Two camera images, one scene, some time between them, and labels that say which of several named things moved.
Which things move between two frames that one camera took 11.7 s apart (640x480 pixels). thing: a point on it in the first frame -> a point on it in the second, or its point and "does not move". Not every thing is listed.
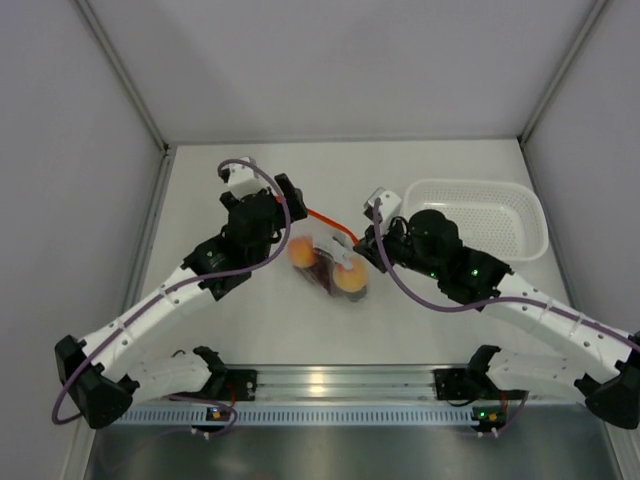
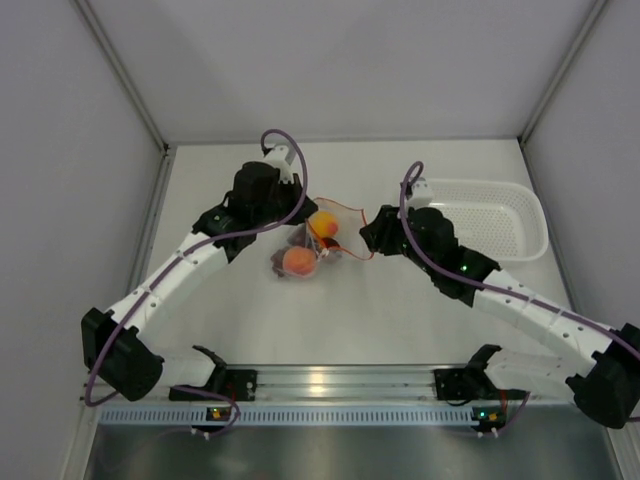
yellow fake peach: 354,279 -> 325,223
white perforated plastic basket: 503,219 does not move
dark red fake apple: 321,271 -> 328,242
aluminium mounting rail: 356,383 does not move
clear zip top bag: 332,263 -> 331,226
